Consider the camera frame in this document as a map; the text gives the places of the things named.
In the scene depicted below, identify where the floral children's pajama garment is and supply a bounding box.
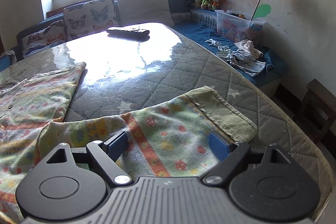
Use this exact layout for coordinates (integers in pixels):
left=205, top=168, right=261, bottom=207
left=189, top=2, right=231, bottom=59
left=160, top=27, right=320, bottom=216
left=1, top=63, right=257, bottom=223

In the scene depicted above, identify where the pile of small clothes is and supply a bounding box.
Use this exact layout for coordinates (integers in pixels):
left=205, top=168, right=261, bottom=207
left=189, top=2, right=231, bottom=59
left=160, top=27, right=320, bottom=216
left=205, top=39, right=266, bottom=77

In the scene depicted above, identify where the dark wooden stool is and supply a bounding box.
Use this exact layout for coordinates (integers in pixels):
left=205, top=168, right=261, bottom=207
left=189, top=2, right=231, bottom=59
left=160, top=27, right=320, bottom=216
left=274, top=79, right=335, bottom=143

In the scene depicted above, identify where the grey quilted star tablecloth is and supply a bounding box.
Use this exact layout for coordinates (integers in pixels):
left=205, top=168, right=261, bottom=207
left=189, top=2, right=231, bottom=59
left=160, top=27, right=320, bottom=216
left=1, top=23, right=335, bottom=222

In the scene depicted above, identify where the blue corner sofa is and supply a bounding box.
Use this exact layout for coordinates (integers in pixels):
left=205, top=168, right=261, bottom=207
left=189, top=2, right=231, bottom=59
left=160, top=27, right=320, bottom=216
left=12, top=0, right=288, bottom=88

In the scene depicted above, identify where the low butterfly print cushion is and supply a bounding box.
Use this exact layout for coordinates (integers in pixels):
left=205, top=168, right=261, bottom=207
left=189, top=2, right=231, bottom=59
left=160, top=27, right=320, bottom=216
left=22, top=20, right=66, bottom=58

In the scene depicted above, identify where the black remote control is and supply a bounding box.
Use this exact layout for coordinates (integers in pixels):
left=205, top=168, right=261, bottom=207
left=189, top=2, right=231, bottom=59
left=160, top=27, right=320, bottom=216
left=106, top=27, right=150, bottom=40

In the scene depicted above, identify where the clear plastic storage box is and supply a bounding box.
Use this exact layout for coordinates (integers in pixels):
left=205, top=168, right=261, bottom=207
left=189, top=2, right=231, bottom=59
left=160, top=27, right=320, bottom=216
left=215, top=10, right=265, bottom=45

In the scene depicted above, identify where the upright butterfly print cushion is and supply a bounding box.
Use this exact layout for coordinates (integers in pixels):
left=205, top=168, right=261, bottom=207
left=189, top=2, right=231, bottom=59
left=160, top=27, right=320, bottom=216
left=63, top=0, right=118, bottom=41

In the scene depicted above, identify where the orange fox plush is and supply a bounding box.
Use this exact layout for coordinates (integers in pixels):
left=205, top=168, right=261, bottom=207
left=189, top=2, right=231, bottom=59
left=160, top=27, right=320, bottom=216
left=211, top=0, right=221, bottom=11

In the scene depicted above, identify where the plain beige cushion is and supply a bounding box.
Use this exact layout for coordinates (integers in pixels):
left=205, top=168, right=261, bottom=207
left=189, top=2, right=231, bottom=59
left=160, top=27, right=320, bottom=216
left=117, top=0, right=174, bottom=27

